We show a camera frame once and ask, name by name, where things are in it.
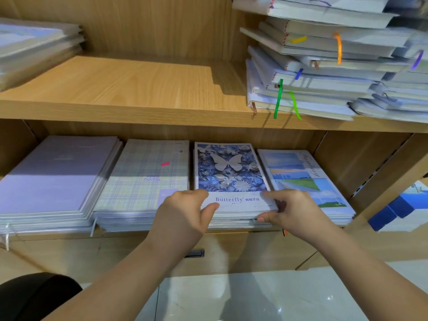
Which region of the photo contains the person's left hand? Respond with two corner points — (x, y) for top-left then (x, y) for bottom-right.
(146, 189), (220, 265)

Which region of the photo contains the person's right hand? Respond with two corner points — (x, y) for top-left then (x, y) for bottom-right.
(261, 189), (335, 243)

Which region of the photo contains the green field picture notebook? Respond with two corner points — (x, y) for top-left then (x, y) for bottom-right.
(257, 149), (357, 226)

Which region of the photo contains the pastel grid pattern notebook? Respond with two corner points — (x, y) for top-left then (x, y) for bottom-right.
(92, 139), (191, 233)

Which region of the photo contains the blue butterfly cover notebook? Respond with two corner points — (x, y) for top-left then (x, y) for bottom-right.
(193, 142), (278, 230)

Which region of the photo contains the large plain lilac notebook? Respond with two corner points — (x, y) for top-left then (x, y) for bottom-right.
(0, 135), (124, 236)

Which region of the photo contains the wooden shelf unit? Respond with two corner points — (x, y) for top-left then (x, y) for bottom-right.
(0, 0), (428, 281)

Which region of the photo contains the pile of small notebooks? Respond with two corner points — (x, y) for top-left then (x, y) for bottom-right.
(230, 0), (428, 124)

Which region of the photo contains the stack of large blue notebooks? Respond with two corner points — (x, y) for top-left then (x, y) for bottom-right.
(0, 16), (86, 91)

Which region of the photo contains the person's right forearm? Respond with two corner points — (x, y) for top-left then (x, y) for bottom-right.
(308, 220), (428, 321)

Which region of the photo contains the person's left forearm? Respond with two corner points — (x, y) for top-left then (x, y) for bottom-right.
(43, 240), (195, 321)

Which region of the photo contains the person's black clothing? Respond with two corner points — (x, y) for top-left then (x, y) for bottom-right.
(0, 272), (82, 321)

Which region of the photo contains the blue white small box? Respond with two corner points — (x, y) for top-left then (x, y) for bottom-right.
(368, 180), (428, 233)

